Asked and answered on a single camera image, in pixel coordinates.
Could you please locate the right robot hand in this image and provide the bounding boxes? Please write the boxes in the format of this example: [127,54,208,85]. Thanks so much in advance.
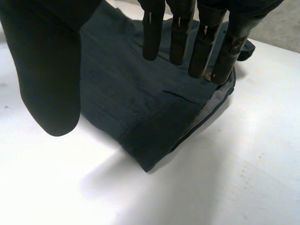
[0,0,285,137]

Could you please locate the dark blue shorts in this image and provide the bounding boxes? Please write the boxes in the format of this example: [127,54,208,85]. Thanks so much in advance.
[79,3,256,173]

